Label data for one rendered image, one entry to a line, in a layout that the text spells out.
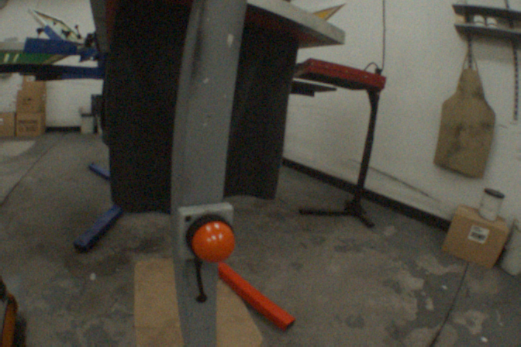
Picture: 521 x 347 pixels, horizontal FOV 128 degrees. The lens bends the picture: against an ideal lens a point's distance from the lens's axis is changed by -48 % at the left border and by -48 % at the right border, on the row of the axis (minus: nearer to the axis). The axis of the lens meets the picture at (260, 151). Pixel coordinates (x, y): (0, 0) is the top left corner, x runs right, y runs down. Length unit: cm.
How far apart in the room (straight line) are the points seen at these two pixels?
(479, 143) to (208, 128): 207
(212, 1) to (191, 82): 7
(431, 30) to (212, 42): 237
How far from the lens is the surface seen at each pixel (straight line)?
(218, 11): 21
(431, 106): 229
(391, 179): 241
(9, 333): 96
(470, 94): 220
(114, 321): 99
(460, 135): 217
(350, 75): 163
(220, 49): 20
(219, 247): 19
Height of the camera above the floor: 76
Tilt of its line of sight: 11 degrees down
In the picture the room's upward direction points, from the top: 7 degrees clockwise
